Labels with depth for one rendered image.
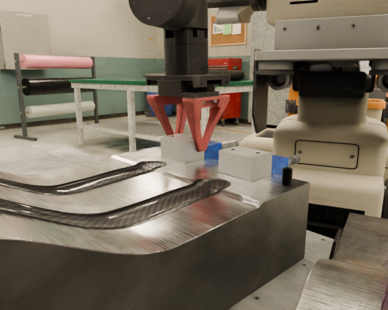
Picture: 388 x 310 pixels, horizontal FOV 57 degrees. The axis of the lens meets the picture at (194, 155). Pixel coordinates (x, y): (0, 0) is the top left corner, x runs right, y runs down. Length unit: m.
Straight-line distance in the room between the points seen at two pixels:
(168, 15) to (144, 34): 8.19
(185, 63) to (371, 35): 0.38
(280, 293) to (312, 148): 0.45
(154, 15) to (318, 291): 0.30
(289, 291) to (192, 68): 0.27
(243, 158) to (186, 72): 0.13
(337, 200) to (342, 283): 0.54
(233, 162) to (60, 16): 7.22
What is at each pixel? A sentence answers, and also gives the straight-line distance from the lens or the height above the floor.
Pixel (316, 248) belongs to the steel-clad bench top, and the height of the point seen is 0.80.
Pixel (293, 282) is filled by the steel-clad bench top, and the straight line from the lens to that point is 0.39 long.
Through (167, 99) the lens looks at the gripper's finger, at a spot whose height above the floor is 0.97.
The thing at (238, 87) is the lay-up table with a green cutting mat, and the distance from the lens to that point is 3.85.
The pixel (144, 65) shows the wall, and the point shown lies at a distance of 8.52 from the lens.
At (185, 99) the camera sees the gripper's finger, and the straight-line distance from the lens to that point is 0.43.
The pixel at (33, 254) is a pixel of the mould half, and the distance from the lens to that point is 0.21.
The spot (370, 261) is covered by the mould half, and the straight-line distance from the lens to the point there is 0.33.
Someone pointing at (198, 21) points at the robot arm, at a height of 1.07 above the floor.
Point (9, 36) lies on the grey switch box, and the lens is 6.79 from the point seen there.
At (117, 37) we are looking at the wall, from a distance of 8.14.
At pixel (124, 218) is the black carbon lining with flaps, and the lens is 0.33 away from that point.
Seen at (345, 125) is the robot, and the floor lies 0.90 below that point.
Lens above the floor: 1.01
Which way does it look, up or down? 13 degrees down
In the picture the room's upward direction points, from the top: straight up
